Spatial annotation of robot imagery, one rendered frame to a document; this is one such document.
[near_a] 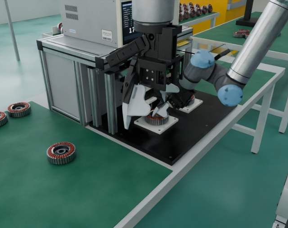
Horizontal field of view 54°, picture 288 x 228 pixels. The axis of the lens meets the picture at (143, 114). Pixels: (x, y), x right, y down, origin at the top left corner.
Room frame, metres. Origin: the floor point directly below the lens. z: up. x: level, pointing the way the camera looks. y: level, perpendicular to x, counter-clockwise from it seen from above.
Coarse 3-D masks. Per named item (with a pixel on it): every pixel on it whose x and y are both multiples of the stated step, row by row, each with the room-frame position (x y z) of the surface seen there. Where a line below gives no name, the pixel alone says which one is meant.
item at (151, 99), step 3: (147, 87) 1.21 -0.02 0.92; (147, 90) 1.17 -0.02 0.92; (150, 90) 1.18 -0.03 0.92; (147, 93) 1.16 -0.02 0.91; (150, 93) 1.18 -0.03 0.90; (153, 93) 1.20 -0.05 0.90; (147, 96) 1.16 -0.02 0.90; (150, 96) 1.18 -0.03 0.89; (147, 99) 1.16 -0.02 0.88; (150, 99) 1.16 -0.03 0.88; (153, 99) 1.16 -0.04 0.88; (156, 99) 1.18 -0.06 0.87; (147, 102) 1.14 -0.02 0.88; (150, 102) 1.14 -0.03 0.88
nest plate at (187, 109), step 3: (195, 99) 1.36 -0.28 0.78; (168, 102) 1.32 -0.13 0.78; (195, 102) 1.32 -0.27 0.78; (198, 102) 1.32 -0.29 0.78; (201, 102) 1.33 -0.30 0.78; (189, 105) 1.29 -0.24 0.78; (192, 105) 1.29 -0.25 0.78; (195, 105) 1.29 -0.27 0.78; (198, 105) 1.31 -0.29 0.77; (180, 108) 1.26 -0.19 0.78; (183, 108) 1.26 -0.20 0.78; (186, 108) 1.26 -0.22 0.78; (189, 108) 1.26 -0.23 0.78; (192, 108) 1.26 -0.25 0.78; (183, 111) 1.25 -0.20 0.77; (186, 111) 1.23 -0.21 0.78; (189, 111) 1.24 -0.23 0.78
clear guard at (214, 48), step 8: (184, 40) 1.49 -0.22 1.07; (192, 40) 1.49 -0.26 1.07; (200, 40) 1.49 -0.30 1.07; (184, 48) 1.34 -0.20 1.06; (192, 48) 1.34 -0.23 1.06; (200, 48) 1.34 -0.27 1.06; (208, 48) 1.34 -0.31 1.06; (216, 48) 1.35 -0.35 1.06; (224, 48) 1.39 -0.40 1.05; (224, 56) 1.34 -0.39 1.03; (232, 56) 1.39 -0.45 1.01
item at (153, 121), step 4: (152, 112) 1.17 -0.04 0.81; (148, 116) 1.11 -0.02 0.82; (156, 116) 1.13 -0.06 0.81; (160, 116) 1.15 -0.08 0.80; (168, 116) 1.13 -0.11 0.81; (148, 120) 1.10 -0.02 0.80; (152, 120) 1.09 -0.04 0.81; (156, 120) 1.09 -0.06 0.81; (160, 120) 1.09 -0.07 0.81; (164, 120) 1.10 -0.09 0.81; (152, 124) 1.09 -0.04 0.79; (156, 124) 1.09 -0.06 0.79; (160, 124) 1.09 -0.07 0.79
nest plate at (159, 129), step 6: (138, 120) 1.14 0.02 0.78; (144, 120) 1.14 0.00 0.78; (168, 120) 1.14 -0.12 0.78; (174, 120) 1.14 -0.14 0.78; (144, 126) 1.09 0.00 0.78; (150, 126) 1.09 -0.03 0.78; (156, 126) 1.09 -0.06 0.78; (162, 126) 1.09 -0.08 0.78; (168, 126) 1.09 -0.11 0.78; (156, 132) 1.05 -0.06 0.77; (162, 132) 1.05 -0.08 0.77
